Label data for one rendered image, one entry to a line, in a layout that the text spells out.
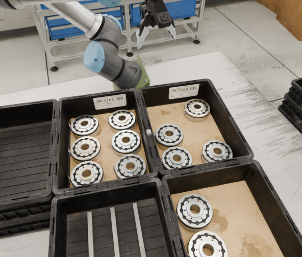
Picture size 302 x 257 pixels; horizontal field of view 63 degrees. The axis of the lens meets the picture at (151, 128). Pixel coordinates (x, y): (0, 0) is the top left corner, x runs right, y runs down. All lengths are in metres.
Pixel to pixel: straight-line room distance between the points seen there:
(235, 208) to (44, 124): 0.76
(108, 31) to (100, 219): 0.75
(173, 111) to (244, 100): 0.45
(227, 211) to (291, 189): 0.35
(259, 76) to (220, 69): 1.31
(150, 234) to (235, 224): 0.25
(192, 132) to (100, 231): 0.48
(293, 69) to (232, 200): 2.37
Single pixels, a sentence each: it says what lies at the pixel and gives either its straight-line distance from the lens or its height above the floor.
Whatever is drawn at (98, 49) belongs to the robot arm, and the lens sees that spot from 1.06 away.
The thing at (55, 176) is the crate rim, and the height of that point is 0.93.
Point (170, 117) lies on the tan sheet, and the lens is 1.00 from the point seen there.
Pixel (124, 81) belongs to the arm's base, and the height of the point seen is 0.86.
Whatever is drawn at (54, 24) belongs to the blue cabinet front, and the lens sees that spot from 2.64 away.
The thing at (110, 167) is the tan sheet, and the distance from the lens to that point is 0.86.
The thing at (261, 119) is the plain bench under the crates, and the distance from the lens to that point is 1.27.
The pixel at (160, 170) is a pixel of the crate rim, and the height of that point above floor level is 0.93.
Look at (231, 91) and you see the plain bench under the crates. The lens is 1.37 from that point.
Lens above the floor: 1.55
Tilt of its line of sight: 49 degrees down
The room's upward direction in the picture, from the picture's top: straight up
